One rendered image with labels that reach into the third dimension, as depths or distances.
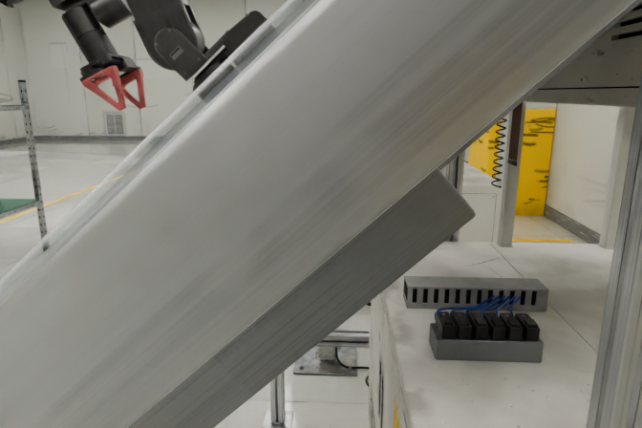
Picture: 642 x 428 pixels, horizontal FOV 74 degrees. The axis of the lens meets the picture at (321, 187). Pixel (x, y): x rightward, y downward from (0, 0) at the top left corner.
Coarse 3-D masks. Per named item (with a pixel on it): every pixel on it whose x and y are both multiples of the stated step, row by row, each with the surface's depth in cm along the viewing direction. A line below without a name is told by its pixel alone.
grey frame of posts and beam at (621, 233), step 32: (640, 96) 41; (640, 128) 41; (640, 192) 41; (640, 224) 41; (640, 256) 41; (608, 288) 46; (640, 288) 42; (608, 320) 46; (640, 320) 42; (608, 384) 46; (608, 416) 45; (640, 416) 45
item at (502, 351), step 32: (416, 288) 80; (448, 288) 80; (480, 288) 80; (512, 288) 80; (544, 288) 80; (448, 320) 65; (480, 320) 65; (512, 320) 65; (448, 352) 65; (480, 352) 65; (512, 352) 65; (288, 416) 137
